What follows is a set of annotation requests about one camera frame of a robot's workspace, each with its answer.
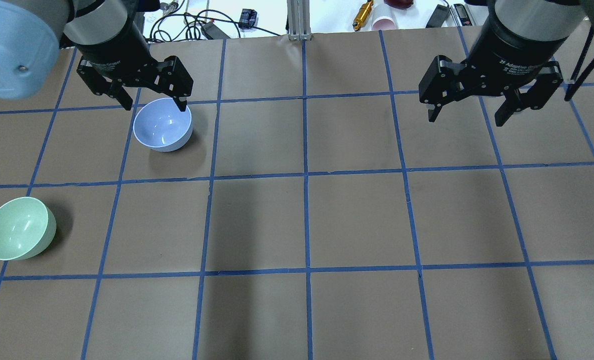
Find black remote with display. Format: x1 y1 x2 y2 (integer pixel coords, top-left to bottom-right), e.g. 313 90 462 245
452 3 475 27

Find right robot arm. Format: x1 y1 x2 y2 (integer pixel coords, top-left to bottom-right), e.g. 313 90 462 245
419 0 594 126

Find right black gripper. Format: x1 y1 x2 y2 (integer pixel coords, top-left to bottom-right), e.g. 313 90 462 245
419 20 563 127

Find black power adapter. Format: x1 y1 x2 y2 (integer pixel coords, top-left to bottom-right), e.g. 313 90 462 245
201 22 230 40

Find aluminium frame post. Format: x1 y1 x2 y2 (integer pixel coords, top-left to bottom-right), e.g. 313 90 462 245
287 0 312 41

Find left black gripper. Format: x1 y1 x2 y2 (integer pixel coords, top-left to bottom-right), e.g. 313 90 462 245
75 21 194 112

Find blue bowl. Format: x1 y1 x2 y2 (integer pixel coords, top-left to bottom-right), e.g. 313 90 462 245
132 98 193 153

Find black cables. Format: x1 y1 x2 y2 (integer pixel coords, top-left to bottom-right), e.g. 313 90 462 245
149 0 282 43

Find dark red object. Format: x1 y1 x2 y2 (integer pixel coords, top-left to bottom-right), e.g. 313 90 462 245
384 0 415 10

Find small black box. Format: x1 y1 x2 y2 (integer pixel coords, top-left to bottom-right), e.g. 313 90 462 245
238 8 258 30

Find yellow brass tool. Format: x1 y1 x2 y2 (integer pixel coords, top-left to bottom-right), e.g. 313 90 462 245
352 0 374 32

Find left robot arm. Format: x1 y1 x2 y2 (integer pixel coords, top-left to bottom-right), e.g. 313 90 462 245
0 0 193 112

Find green bowl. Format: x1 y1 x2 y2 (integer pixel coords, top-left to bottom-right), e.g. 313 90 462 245
0 196 56 261

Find black tripod legs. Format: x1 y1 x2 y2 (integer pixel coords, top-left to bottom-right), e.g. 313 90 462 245
565 20 594 102

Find black rectangular device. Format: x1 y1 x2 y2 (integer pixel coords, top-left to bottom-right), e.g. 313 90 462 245
426 4 450 28

